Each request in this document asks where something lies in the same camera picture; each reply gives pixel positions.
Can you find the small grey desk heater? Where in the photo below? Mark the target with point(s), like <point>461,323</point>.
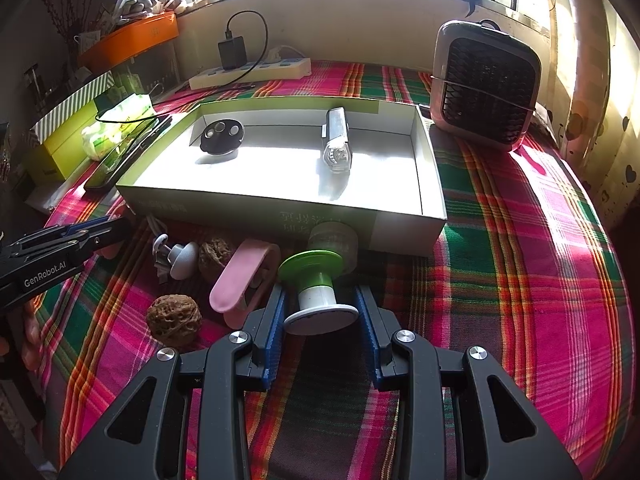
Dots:
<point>482,85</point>

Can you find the green and white spool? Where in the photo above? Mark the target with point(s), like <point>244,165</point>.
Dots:
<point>312,287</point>

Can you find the person's left hand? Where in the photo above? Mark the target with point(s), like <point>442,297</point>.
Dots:
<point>31,330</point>

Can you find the grey tube with green cap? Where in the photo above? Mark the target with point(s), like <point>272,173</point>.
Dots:
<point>336,142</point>

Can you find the plaid tablecloth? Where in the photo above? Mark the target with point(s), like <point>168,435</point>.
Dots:
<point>500,270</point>

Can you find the brown wrinkled walnut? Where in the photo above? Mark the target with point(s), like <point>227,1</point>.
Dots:
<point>174,321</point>
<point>216,259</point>

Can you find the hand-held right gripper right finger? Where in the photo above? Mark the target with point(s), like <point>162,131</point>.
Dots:
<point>367,345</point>

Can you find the shallow white cardboard box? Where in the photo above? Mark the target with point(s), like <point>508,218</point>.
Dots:
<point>310,175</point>

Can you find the orange storage box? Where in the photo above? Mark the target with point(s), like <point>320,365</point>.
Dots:
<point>130,40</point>

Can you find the white power strip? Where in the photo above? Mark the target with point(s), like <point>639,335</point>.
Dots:
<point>265,72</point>

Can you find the green box with striped lid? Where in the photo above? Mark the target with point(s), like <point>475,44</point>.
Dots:
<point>60,130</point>

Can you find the black round three-disc gadget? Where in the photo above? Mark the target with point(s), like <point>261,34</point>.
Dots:
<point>222,136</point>

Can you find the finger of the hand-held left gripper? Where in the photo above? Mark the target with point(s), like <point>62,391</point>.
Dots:
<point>82,226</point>
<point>102,239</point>

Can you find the green tissue pack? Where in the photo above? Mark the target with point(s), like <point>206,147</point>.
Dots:
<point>117,127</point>

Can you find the grey mushroom-shaped knob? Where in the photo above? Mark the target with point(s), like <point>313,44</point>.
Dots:
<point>182,260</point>

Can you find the white plastic hook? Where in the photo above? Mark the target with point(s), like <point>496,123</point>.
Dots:
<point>160,255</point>

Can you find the pink plastic clip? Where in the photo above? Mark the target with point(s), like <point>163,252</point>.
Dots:
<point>240,280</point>

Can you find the black charger plug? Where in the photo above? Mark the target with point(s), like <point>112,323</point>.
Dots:
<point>232,52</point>

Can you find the black smartphone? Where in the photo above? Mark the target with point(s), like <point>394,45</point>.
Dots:
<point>127,155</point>

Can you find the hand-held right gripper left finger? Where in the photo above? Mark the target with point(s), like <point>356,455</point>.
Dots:
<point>275,342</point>

